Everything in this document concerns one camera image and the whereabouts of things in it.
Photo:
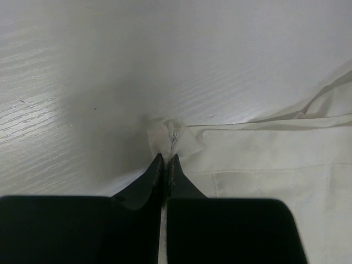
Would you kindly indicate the white pleated skirt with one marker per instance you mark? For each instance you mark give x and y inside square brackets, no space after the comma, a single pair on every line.
[300,156]

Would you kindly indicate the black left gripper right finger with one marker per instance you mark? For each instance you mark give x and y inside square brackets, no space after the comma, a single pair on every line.
[214,230]

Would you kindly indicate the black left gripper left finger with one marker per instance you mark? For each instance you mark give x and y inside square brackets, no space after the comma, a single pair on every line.
[123,228]

